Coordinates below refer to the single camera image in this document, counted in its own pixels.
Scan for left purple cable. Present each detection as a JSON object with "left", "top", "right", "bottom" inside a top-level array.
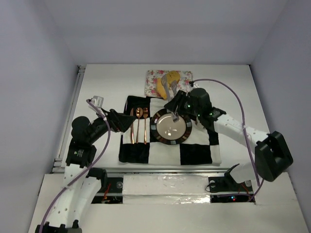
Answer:
[{"left": 38, "top": 99, "right": 112, "bottom": 229}]

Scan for floral rectangular tray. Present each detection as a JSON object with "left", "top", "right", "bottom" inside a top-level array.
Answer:
[{"left": 144, "top": 70, "right": 193, "bottom": 98}]

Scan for black white checkered cloth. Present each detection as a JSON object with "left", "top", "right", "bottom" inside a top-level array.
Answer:
[{"left": 119, "top": 96, "right": 222, "bottom": 166}]

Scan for copper spoon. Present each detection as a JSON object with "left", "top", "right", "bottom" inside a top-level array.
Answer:
[{"left": 136, "top": 107, "right": 143, "bottom": 143}]

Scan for aluminium front rail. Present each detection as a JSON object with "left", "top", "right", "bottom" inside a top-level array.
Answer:
[{"left": 81, "top": 167, "right": 257, "bottom": 197}]

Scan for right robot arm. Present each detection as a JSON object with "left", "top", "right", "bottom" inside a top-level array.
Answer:
[{"left": 164, "top": 88, "right": 294, "bottom": 183}]

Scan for copper knife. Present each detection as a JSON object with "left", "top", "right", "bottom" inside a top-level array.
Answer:
[{"left": 130, "top": 108, "right": 134, "bottom": 144}]

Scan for metal cup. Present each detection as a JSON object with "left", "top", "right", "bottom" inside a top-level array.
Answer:
[{"left": 195, "top": 119, "right": 204, "bottom": 129}]

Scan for copper fork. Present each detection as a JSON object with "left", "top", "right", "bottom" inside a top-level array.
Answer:
[{"left": 143, "top": 107, "right": 148, "bottom": 145}]

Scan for long bread piece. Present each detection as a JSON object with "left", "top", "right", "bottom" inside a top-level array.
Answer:
[{"left": 156, "top": 78, "right": 167, "bottom": 100}]

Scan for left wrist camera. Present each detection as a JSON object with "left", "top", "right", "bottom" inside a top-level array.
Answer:
[{"left": 90, "top": 96, "right": 104, "bottom": 109}]

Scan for dark rimmed ceramic plate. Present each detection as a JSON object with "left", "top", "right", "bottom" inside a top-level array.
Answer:
[{"left": 150, "top": 108, "right": 192, "bottom": 146}]

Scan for aluminium left rail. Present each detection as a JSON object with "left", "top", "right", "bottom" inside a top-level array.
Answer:
[{"left": 51, "top": 65, "right": 86, "bottom": 173}]

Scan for round bread piece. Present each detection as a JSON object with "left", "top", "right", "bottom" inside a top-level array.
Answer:
[{"left": 166, "top": 70, "right": 181, "bottom": 85}]

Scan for aluminium rail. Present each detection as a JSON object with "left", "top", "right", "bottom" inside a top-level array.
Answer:
[
  {"left": 51, "top": 65, "right": 86, "bottom": 173},
  {"left": 81, "top": 167, "right": 257, "bottom": 197}
]

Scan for stainless steel serving tongs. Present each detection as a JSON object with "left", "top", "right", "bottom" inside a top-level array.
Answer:
[{"left": 161, "top": 75, "right": 179, "bottom": 123}]

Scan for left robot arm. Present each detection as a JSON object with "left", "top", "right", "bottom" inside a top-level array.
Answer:
[{"left": 35, "top": 109, "right": 136, "bottom": 233}]

